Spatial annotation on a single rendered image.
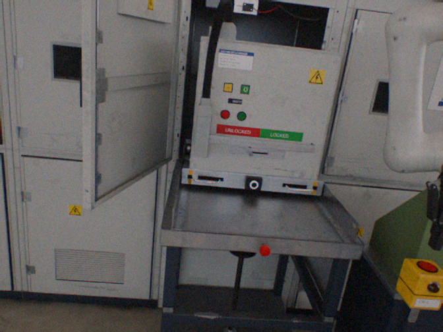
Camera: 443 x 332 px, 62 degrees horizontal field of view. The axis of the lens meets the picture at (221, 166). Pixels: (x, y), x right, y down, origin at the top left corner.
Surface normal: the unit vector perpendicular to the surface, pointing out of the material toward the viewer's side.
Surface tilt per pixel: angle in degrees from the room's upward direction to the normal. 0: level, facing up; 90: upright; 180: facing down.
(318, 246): 90
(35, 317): 0
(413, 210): 90
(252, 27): 90
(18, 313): 0
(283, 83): 90
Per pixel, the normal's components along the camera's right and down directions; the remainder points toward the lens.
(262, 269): 0.05, 0.32
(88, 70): -0.29, 0.27
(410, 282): -0.99, -0.09
